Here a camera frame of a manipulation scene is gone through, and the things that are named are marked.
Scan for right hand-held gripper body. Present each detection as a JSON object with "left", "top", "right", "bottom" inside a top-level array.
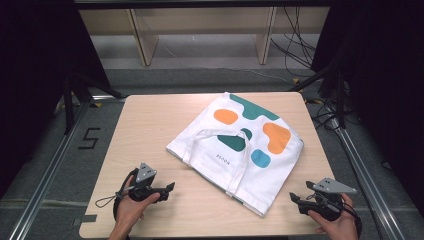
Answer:
[{"left": 297, "top": 177, "right": 358, "bottom": 222}]

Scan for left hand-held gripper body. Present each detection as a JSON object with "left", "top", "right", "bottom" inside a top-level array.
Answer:
[{"left": 127, "top": 162, "right": 165, "bottom": 203}]

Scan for white tote bag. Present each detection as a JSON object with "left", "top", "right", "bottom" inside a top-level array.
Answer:
[{"left": 165, "top": 92, "right": 305, "bottom": 218}]

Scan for person's right hand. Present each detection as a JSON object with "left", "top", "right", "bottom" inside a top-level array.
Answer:
[{"left": 307, "top": 193, "right": 360, "bottom": 240}]

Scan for person's left hand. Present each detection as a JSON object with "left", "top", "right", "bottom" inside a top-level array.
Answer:
[{"left": 114, "top": 175, "right": 162, "bottom": 236}]

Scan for black tape floor mark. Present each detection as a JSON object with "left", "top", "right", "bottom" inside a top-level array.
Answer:
[{"left": 77, "top": 127, "right": 102, "bottom": 150}]

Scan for grey tape strip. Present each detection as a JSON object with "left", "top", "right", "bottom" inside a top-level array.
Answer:
[{"left": 72, "top": 214, "right": 98, "bottom": 228}]

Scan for black metal stand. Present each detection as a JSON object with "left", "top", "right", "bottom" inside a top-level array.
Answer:
[
  {"left": 287, "top": 61, "right": 348, "bottom": 130},
  {"left": 62, "top": 69, "right": 127, "bottom": 135}
]

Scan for black curtain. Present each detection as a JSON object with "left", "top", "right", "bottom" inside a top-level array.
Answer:
[
  {"left": 0, "top": 0, "right": 111, "bottom": 198},
  {"left": 311, "top": 0, "right": 424, "bottom": 214}
]

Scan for light wooden shelf unit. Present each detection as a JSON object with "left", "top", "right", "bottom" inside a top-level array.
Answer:
[{"left": 79, "top": 6, "right": 331, "bottom": 67}]

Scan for black wrist strap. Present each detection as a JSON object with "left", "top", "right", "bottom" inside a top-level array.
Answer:
[
  {"left": 339, "top": 199, "right": 363, "bottom": 238},
  {"left": 112, "top": 167, "right": 140, "bottom": 222}
]

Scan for grey cord loop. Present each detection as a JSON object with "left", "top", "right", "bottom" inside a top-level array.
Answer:
[{"left": 94, "top": 190, "right": 132, "bottom": 209}]

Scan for aluminium floor rail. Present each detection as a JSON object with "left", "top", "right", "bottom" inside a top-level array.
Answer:
[
  {"left": 328, "top": 118, "right": 406, "bottom": 240},
  {"left": 7, "top": 95, "right": 128, "bottom": 240}
]

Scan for black cables on floor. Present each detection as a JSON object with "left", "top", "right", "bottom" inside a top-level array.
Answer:
[{"left": 304, "top": 94, "right": 342, "bottom": 132}]

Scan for thin white floor cable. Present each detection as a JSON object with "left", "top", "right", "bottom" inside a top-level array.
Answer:
[{"left": 199, "top": 65, "right": 295, "bottom": 85}]

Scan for bundle of black cables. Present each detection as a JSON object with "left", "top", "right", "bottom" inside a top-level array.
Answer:
[{"left": 270, "top": 6, "right": 317, "bottom": 70}]

